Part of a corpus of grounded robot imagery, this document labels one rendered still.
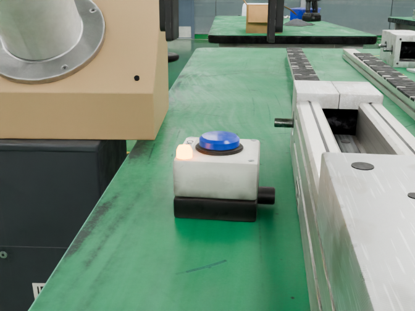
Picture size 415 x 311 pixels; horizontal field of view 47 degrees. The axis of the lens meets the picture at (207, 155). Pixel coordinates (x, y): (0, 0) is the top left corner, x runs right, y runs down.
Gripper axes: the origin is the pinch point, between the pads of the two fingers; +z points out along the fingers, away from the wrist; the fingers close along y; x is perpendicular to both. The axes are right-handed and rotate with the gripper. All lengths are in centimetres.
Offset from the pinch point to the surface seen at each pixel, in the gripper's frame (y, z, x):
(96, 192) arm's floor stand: 20.2, 25.0, -18.7
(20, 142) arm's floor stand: 31.1, 17.4, -18.2
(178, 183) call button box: 3.5, 13.8, 4.0
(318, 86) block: -11.0, 7.9, -16.4
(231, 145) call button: -1.2, 10.6, 1.5
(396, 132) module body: -16.4, 9.0, 0.9
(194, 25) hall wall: 164, 63, -1104
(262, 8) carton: -1, 3, -233
